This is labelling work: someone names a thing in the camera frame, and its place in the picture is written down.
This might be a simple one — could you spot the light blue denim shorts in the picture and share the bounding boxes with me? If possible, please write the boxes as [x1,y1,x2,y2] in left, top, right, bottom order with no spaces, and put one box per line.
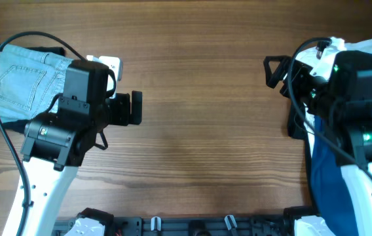
[0,45,72,123]

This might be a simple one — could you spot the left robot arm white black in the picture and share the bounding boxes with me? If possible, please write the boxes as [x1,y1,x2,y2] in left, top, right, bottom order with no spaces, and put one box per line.
[3,55,143,235]

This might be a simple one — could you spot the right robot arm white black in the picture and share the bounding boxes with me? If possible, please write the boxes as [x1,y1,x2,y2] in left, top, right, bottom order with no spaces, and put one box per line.
[263,37,372,235]

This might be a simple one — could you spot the black garment under pile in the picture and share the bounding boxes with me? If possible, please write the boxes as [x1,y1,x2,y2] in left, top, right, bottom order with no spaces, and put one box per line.
[287,106,312,196]

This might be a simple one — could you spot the dark blue t-shirt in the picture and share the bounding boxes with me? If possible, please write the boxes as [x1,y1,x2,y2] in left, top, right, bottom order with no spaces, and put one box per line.
[309,54,372,236]

